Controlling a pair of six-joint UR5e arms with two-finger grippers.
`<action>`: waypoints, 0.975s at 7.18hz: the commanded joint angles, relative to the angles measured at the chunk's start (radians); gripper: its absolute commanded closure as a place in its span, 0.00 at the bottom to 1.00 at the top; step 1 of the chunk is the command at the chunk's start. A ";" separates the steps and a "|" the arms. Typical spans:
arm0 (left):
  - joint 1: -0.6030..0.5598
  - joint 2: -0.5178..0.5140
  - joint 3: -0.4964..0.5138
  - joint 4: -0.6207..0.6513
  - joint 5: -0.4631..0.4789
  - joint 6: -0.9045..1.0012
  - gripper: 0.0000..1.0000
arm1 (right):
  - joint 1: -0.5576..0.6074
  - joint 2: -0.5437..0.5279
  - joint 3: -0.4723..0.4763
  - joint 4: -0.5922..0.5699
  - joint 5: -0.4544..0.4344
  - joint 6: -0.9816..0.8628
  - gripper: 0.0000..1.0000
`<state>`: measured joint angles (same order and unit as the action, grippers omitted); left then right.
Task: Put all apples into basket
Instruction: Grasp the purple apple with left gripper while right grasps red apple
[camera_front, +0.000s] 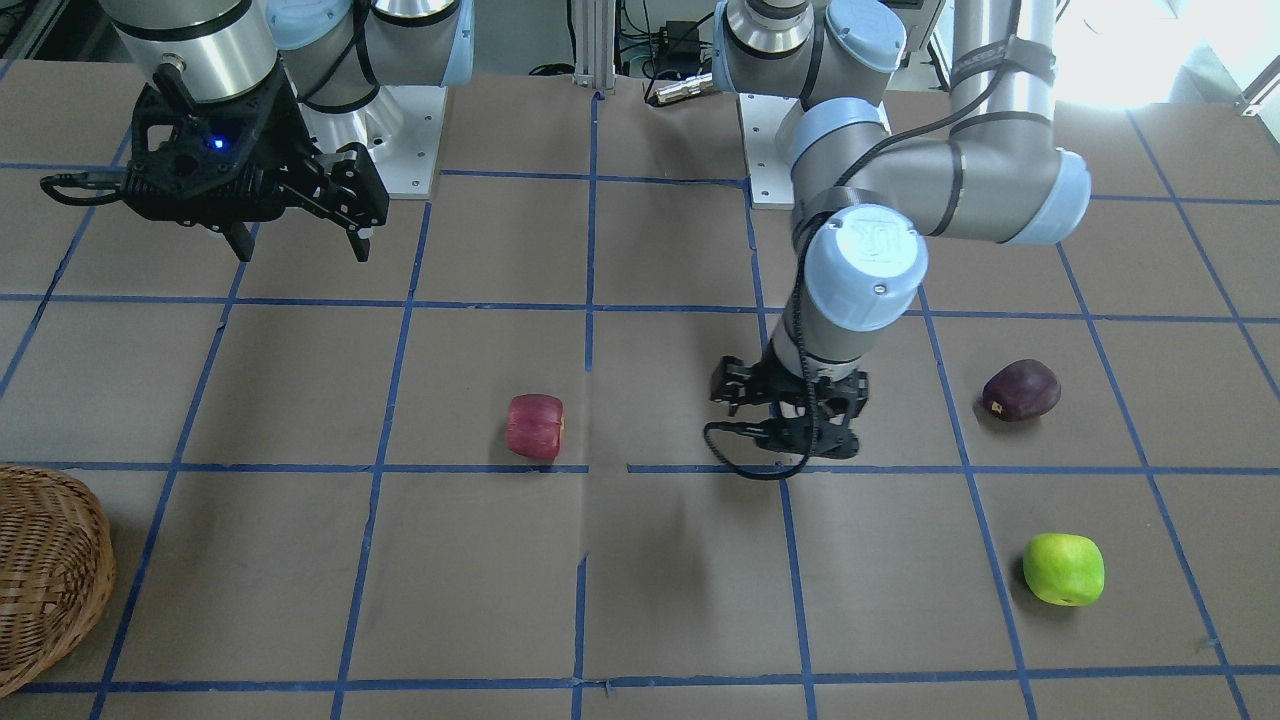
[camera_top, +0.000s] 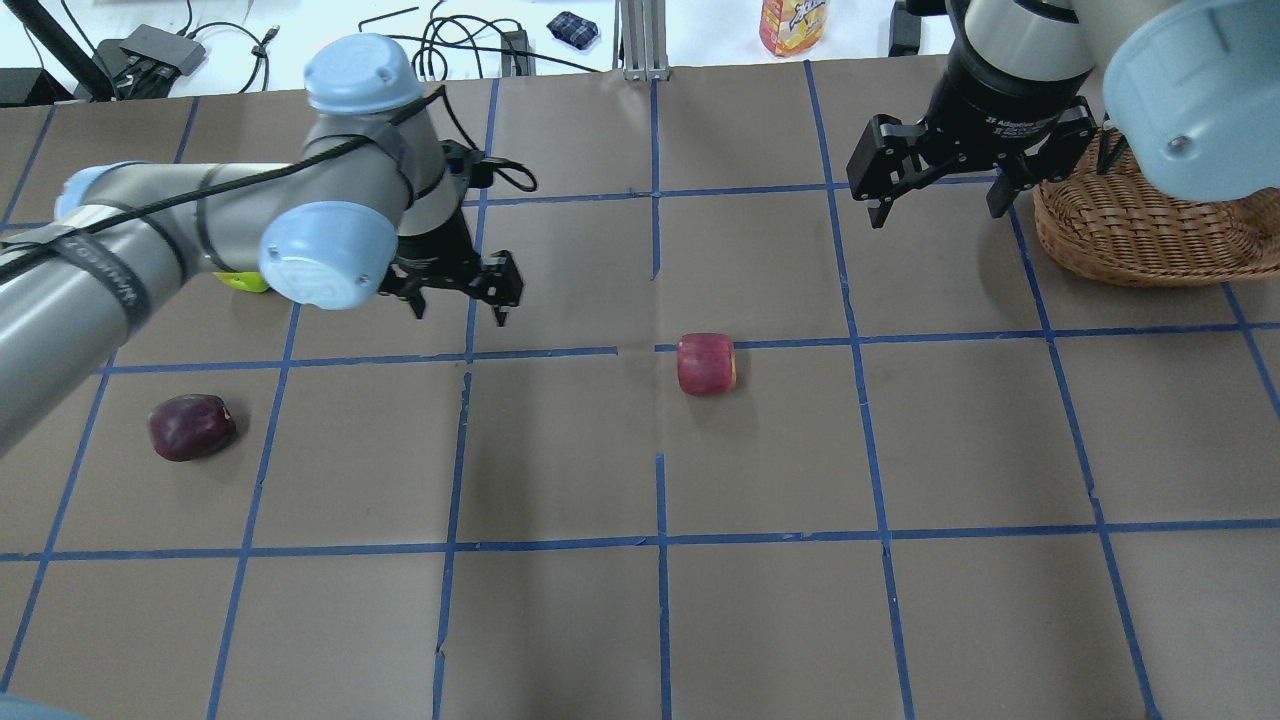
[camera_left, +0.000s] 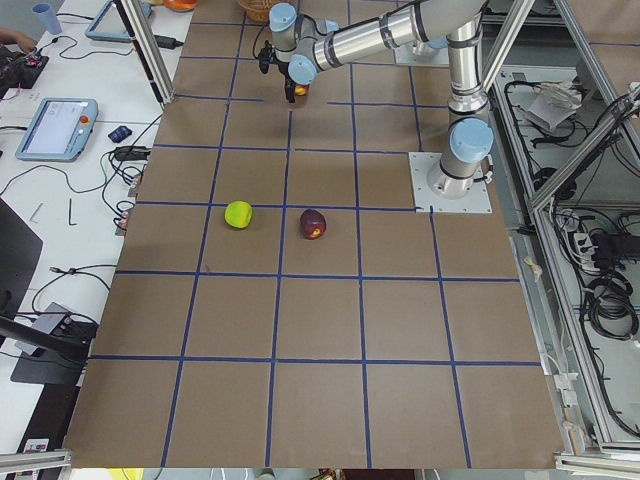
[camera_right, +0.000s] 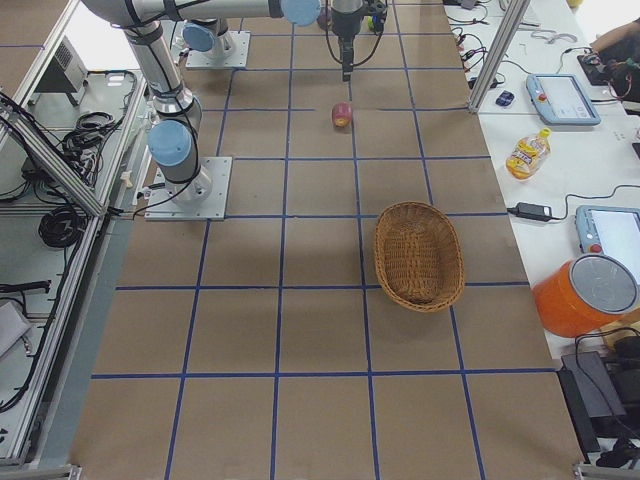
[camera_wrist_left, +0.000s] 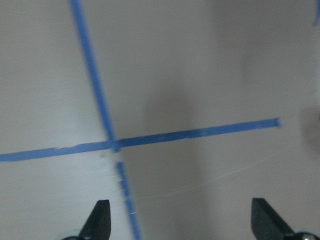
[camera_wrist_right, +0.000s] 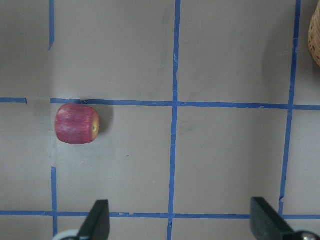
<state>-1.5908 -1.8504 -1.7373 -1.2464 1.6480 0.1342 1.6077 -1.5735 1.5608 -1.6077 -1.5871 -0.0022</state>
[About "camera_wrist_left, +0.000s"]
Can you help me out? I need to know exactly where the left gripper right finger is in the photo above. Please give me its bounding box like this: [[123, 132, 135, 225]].
[[251, 198, 320, 240]]

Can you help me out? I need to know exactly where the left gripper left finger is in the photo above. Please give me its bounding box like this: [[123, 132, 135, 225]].
[[63, 199, 111, 240]]

